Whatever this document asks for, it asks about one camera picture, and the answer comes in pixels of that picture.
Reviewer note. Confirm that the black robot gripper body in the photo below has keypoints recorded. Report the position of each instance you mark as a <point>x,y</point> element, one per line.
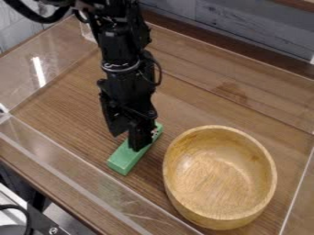
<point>130,86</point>

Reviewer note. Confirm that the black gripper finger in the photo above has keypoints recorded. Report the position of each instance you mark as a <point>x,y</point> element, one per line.
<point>140,133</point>
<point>112,112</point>

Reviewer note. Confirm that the green rectangular block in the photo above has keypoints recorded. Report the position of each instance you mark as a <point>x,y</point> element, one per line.
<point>124,158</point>

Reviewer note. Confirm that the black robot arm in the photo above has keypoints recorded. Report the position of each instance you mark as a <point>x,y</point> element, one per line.
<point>120,31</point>

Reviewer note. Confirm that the brown wooden bowl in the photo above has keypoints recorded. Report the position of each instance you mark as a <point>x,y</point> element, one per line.
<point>219,177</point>

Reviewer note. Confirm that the clear acrylic corner bracket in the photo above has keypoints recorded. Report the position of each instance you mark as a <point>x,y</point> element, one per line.
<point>87,33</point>

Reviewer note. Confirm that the black metal bracket with bolt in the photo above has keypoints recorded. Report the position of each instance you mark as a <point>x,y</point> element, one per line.
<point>42,225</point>

